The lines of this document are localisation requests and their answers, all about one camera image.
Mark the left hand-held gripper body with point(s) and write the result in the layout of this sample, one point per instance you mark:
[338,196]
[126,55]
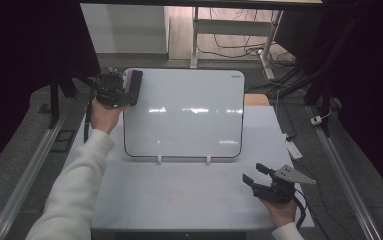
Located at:
[110,88]

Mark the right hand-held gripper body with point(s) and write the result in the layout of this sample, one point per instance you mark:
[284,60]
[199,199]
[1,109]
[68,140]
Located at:
[280,190]

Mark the black and purple whiteboard eraser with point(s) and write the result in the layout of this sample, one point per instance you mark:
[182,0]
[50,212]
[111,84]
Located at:
[135,85]

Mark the white whiteboard with black rim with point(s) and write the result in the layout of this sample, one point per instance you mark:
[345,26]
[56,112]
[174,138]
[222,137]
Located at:
[185,126]

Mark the person's right hand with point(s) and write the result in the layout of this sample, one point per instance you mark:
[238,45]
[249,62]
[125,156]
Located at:
[282,211]

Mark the person's left hand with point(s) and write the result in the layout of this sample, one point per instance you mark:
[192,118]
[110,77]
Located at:
[105,116]

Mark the white whiteboard stand foot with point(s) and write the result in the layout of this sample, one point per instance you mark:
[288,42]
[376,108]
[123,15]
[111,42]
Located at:
[159,159]
[208,160]

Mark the white table mat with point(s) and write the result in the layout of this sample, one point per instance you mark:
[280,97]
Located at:
[199,190]

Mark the black metal stand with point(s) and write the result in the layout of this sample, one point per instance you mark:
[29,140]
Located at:
[55,100]

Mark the white cabinet panel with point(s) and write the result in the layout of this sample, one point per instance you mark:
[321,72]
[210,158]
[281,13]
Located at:
[124,28]

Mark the small white plug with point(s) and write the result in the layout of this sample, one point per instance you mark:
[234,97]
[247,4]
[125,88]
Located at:
[316,120]

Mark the black tripod stand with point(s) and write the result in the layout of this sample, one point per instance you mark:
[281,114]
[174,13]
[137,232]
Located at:
[325,90]

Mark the aluminium floor rail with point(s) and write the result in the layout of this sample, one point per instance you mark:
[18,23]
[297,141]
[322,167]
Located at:
[345,180]
[25,180]

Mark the black rectangular floor frame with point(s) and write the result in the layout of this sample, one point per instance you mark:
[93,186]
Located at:
[63,140]

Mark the white desk frame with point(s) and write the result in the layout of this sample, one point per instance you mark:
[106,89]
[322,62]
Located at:
[232,27]

